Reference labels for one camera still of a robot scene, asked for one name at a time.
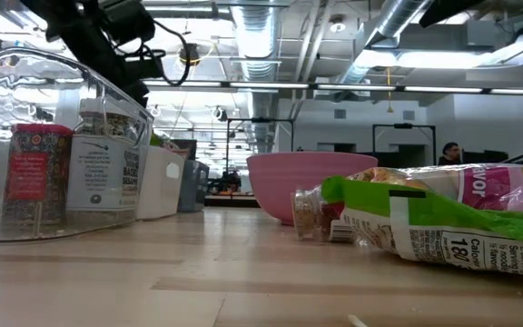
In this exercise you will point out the silver corrugated air duct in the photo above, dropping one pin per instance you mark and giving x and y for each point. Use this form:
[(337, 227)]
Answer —
[(257, 27)]

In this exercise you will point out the grey translucent plastic bin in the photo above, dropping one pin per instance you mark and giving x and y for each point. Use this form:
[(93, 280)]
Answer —
[(195, 186)]

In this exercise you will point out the black monitors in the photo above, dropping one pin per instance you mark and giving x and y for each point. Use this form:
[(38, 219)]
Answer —
[(484, 156)]

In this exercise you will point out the white plastic bin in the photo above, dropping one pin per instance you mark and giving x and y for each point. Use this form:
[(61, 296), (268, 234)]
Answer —
[(159, 191)]

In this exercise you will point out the small glass spice jar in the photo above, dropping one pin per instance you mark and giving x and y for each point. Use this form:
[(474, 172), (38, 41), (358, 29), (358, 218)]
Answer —
[(307, 218)]

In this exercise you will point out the black frame stand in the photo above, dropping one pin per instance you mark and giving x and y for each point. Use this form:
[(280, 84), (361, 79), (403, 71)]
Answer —
[(404, 125)]

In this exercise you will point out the long ceiling light bar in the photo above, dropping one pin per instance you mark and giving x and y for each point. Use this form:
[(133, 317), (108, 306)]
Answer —
[(357, 87)]

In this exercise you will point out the person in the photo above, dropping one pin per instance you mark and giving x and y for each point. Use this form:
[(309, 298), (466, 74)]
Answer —
[(450, 154)]

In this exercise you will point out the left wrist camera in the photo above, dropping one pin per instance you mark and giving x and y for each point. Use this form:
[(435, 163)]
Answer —
[(127, 20)]

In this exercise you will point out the small white scrap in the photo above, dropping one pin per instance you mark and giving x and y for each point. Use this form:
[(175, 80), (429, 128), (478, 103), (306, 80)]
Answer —
[(357, 321)]

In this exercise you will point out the red lid patterned jar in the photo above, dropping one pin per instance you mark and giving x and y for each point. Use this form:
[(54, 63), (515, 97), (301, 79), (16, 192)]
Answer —
[(36, 181)]

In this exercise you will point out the pink bowl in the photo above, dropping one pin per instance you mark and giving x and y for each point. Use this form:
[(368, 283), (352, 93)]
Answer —
[(298, 181)]

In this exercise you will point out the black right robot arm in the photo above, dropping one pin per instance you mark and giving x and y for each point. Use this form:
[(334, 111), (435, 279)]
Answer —
[(447, 9)]

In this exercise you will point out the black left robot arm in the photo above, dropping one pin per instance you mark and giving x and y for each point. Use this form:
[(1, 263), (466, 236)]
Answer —
[(84, 45)]

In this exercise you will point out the silver spiral air duct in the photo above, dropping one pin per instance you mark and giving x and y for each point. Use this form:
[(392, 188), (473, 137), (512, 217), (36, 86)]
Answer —
[(397, 18)]

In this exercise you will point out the black ceiling dome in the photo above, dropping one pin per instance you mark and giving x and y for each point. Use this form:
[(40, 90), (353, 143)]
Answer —
[(193, 51)]

